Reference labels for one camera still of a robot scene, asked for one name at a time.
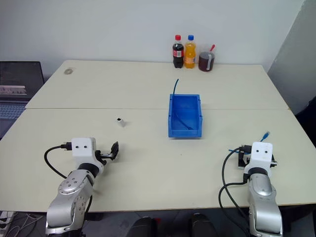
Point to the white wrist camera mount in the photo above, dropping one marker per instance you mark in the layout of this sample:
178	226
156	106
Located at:
260	154
82	150

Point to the blue plastic storage bin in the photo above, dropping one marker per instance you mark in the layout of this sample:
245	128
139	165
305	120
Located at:
184	133

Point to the grey partition panel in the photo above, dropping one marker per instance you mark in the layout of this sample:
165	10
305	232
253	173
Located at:
293	61

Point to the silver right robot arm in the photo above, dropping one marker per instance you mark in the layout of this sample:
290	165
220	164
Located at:
263	197

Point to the cola bottle red cap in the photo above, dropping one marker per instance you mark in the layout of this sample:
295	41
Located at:
178	55

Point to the dark grey laptop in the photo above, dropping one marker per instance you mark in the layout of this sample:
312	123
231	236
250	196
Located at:
17	74

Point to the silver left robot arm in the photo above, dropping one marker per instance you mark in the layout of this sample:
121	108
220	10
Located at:
74	192

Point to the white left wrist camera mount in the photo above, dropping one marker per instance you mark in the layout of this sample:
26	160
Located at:
82	150

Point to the small white adapter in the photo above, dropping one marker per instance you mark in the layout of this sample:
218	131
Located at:
121	122

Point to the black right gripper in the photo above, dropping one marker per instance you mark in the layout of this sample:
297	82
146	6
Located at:
242	160

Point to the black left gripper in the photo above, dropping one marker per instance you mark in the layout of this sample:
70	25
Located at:
105	155

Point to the clear cup of dark liquid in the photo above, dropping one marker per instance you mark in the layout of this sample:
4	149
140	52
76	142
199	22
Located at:
206	63

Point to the red spoon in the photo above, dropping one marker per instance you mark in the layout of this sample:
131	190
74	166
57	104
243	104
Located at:
212	47

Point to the white power strip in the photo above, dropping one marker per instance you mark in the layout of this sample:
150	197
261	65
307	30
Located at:
5	218

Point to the dark rounded shape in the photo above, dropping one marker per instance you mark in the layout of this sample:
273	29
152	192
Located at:
203	225
143	227

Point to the orange soda bottle blue cap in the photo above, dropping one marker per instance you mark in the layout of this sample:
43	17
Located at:
190	55

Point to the black chair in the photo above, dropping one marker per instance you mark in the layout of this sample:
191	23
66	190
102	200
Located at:
307	118

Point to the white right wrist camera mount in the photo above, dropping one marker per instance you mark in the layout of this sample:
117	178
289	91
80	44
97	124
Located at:
260	154

